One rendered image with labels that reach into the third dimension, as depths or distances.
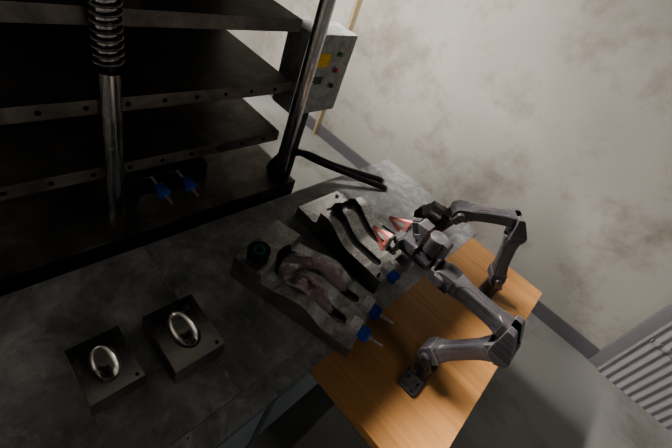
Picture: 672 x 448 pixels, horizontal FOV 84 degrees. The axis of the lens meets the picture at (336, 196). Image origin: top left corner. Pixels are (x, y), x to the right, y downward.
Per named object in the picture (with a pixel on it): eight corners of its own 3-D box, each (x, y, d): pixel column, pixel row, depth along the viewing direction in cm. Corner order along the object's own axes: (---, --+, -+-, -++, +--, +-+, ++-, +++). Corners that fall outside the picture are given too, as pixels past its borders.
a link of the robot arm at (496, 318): (434, 268, 109) (528, 349, 96) (448, 256, 115) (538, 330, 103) (416, 293, 116) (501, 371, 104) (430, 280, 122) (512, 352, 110)
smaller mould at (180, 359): (222, 354, 115) (225, 342, 110) (174, 384, 104) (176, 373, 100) (189, 305, 123) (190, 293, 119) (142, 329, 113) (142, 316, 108)
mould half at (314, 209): (407, 269, 168) (421, 249, 160) (372, 295, 150) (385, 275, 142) (333, 199, 189) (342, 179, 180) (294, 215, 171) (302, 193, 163)
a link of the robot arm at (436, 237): (424, 237, 108) (458, 265, 103) (438, 226, 114) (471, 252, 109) (407, 262, 114) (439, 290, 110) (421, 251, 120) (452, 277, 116)
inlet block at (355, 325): (381, 344, 132) (388, 336, 128) (376, 355, 128) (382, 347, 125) (350, 323, 134) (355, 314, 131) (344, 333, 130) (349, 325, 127)
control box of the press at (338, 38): (289, 242, 267) (362, 38, 178) (255, 258, 246) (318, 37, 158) (271, 222, 276) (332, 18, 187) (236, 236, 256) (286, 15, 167)
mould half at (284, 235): (373, 305, 147) (384, 289, 140) (345, 357, 127) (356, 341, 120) (271, 237, 156) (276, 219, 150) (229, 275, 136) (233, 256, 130)
